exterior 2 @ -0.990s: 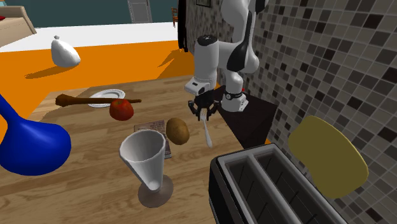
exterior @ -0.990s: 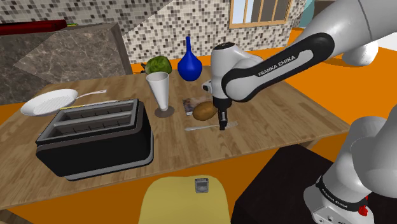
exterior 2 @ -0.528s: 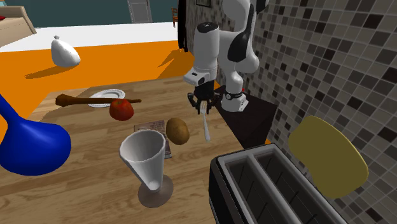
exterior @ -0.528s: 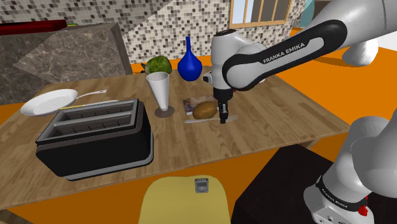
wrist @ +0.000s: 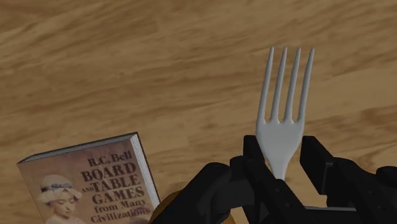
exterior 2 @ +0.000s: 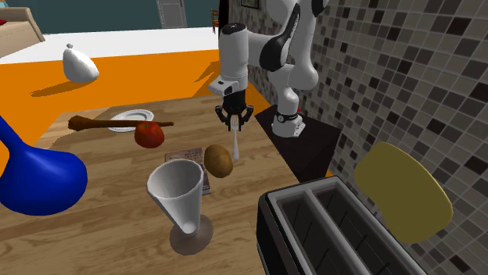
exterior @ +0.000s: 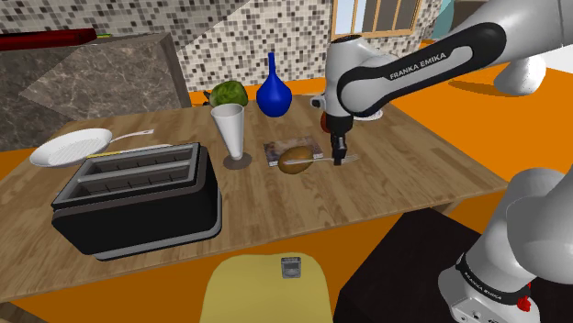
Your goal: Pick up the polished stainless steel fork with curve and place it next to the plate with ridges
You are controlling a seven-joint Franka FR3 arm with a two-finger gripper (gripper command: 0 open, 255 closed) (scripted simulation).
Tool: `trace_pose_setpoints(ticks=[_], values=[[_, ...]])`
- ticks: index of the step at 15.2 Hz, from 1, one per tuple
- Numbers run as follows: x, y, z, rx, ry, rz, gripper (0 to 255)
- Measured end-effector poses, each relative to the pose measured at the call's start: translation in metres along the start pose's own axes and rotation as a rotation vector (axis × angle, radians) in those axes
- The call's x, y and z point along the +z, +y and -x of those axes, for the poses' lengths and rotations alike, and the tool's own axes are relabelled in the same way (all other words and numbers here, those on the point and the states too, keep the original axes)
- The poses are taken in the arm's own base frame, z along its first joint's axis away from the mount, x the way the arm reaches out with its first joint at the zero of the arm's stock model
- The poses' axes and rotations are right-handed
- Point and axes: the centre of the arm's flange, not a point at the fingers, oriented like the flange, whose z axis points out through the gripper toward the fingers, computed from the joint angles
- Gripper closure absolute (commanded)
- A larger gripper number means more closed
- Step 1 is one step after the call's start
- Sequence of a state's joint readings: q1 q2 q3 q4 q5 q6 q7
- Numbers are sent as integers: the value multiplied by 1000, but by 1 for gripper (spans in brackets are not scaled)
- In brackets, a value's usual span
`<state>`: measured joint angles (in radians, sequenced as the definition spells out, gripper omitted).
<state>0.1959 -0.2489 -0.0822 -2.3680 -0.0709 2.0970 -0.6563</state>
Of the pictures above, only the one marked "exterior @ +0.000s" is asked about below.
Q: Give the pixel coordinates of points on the white frying pan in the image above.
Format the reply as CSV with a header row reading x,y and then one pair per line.
x,y
67,147

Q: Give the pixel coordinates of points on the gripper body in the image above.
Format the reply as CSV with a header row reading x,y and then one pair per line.
x,y
339,124

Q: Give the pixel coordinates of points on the book with picture cover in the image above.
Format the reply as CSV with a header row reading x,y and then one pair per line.
x,y
273,150

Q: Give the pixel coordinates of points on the black toaster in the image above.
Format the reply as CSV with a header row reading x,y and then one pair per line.
x,y
143,214

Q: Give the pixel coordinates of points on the green cabbage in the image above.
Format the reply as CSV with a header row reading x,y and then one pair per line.
x,y
229,93

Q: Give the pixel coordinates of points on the blue vase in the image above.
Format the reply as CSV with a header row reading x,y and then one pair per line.
x,y
273,99

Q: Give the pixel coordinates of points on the marble counter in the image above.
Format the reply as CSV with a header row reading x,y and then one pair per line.
x,y
98,80

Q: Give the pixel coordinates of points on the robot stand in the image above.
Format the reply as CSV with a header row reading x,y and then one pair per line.
x,y
403,268

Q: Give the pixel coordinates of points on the white tall cup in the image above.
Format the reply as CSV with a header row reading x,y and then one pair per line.
x,y
230,129

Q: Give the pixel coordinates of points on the wood-framed window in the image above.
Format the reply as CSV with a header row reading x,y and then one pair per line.
x,y
380,15

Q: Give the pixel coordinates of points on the wooden table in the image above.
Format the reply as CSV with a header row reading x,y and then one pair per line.
x,y
349,197

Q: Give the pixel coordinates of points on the red-brown round fruit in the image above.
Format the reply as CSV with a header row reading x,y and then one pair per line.
x,y
324,123

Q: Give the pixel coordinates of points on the brown potato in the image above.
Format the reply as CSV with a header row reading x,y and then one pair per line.
x,y
293,166

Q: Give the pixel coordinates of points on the white plate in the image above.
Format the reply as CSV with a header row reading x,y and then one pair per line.
x,y
370,116

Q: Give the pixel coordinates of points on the dark red long object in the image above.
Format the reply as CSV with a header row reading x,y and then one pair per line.
x,y
44,38

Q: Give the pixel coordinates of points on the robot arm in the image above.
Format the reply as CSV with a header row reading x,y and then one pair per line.
x,y
528,241

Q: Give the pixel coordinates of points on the yellow chair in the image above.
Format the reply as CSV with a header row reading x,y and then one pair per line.
x,y
250,295

